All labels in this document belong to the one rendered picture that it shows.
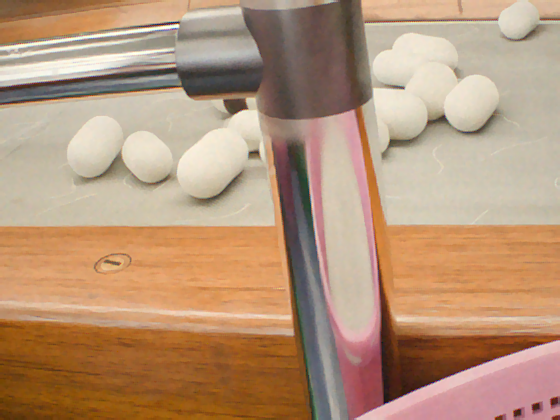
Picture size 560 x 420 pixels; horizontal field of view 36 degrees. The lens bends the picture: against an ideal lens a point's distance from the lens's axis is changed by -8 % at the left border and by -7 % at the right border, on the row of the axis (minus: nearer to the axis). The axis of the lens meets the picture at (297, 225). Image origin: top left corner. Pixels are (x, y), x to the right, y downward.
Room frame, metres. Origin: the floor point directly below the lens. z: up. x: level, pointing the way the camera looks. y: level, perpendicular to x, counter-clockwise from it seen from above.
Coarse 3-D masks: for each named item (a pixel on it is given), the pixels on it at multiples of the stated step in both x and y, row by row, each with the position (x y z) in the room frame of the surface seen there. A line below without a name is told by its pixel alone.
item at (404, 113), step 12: (384, 96) 0.35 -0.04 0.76; (396, 96) 0.35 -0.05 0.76; (408, 96) 0.35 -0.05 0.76; (384, 108) 0.35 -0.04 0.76; (396, 108) 0.34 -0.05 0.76; (408, 108) 0.34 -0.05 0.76; (420, 108) 0.35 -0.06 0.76; (384, 120) 0.35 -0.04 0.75; (396, 120) 0.34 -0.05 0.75; (408, 120) 0.34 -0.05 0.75; (420, 120) 0.34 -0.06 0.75; (396, 132) 0.34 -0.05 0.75; (408, 132) 0.34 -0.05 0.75; (420, 132) 0.35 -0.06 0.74
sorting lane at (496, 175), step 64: (512, 64) 0.43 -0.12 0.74; (0, 128) 0.46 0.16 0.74; (64, 128) 0.44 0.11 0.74; (128, 128) 0.42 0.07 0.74; (192, 128) 0.40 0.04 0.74; (448, 128) 0.36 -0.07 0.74; (512, 128) 0.35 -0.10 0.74; (0, 192) 0.37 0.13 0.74; (64, 192) 0.35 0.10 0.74; (128, 192) 0.34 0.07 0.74; (256, 192) 0.32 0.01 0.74; (448, 192) 0.30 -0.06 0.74; (512, 192) 0.29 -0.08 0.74
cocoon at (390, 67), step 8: (376, 56) 0.42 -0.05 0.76; (384, 56) 0.42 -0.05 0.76; (392, 56) 0.42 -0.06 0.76; (400, 56) 0.41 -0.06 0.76; (408, 56) 0.41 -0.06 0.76; (416, 56) 0.41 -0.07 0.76; (376, 64) 0.42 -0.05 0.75; (384, 64) 0.42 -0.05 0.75; (392, 64) 0.41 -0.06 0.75; (400, 64) 0.41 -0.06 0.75; (408, 64) 0.41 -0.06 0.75; (416, 64) 0.41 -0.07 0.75; (376, 72) 0.42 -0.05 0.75; (384, 72) 0.41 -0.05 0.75; (392, 72) 0.41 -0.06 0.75; (400, 72) 0.41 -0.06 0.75; (408, 72) 0.40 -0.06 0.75; (384, 80) 0.42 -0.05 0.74; (392, 80) 0.41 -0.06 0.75; (400, 80) 0.41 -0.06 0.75; (408, 80) 0.40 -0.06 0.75
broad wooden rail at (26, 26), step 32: (0, 0) 0.74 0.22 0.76; (32, 0) 0.71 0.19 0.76; (64, 0) 0.68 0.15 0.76; (96, 0) 0.65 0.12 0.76; (128, 0) 0.62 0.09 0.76; (160, 0) 0.61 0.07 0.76; (192, 0) 0.60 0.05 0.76; (224, 0) 0.59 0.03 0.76; (384, 0) 0.55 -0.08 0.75; (416, 0) 0.54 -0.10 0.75; (448, 0) 0.54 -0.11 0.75; (480, 0) 0.53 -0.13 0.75; (512, 0) 0.52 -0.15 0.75; (544, 0) 0.52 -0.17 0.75; (0, 32) 0.64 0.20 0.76; (32, 32) 0.63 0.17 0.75; (64, 32) 0.62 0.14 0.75
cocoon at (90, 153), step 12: (96, 120) 0.38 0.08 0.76; (108, 120) 0.38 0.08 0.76; (84, 132) 0.36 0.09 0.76; (96, 132) 0.37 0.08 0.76; (108, 132) 0.37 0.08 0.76; (120, 132) 0.38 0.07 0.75; (72, 144) 0.36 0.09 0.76; (84, 144) 0.36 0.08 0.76; (96, 144) 0.36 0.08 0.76; (108, 144) 0.36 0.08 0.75; (120, 144) 0.38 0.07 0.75; (72, 156) 0.36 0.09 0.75; (84, 156) 0.36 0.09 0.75; (96, 156) 0.36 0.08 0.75; (108, 156) 0.36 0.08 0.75; (72, 168) 0.36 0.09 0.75; (84, 168) 0.36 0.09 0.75; (96, 168) 0.36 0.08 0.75
